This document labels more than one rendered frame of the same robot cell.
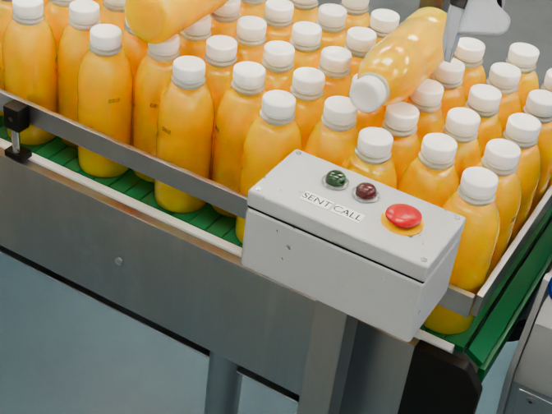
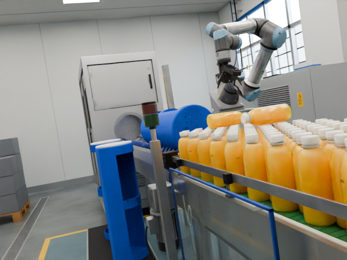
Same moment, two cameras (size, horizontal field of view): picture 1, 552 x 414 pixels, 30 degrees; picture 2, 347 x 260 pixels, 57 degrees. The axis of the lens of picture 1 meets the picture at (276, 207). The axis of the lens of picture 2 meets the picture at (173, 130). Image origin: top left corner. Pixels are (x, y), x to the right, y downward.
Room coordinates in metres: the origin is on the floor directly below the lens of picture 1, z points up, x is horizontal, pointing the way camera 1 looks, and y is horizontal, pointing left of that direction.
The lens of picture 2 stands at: (2.35, 0.81, 1.20)
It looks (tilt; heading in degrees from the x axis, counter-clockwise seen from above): 3 degrees down; 227
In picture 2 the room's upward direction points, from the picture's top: 8 degrees counter-clockwise
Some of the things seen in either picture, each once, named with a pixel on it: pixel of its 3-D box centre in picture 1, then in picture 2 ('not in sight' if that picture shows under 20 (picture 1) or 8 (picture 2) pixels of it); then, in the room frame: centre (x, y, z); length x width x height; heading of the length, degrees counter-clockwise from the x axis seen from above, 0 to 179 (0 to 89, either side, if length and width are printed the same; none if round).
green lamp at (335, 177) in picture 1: (336, 177); not in sight; (0.88, -0.06, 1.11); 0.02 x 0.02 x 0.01
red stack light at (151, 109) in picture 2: not in sight; (149, 109); (1.51, -0.21, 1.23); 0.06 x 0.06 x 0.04
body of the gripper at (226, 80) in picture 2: not in sight; (224, 71); (0.97, -0.20, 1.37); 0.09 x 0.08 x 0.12; 64
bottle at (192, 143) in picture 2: not in sight; (195, 156); (1.30, -0.19, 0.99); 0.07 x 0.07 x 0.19
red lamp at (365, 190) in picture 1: (365, 190); not in sight; (0.86, -0.09, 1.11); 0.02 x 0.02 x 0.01
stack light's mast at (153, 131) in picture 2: not in sight; (151, 121); (1.51, -0.21, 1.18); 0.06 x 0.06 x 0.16
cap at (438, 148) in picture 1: (439, 148); not in sight; (0.98, -0.17, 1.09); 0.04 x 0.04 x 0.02
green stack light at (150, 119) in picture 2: not in sight; (151, 120); (1.51, -0.21, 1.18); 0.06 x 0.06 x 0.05
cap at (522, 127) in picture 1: (522, 127); not in sight; (1.05, -0.28, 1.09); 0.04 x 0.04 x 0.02
